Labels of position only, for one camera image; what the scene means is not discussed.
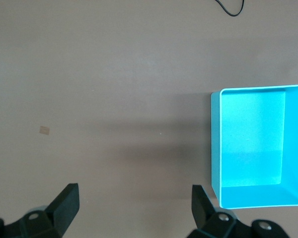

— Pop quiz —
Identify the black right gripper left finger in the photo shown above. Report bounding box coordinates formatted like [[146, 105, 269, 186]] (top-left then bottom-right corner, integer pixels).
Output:
[[0, 182, 79, 238]]

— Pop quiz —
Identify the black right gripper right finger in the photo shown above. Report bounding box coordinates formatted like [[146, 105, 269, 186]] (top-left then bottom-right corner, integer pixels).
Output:
[[188, 184, 288, 238]]

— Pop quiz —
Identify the turquoise plastic bin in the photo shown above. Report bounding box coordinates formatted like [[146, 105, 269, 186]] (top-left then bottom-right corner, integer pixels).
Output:
[[210, 84, 298, 210]]

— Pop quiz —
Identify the black looped table cable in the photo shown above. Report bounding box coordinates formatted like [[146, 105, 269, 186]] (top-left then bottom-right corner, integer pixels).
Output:
[[215, 0, 245, 17]]

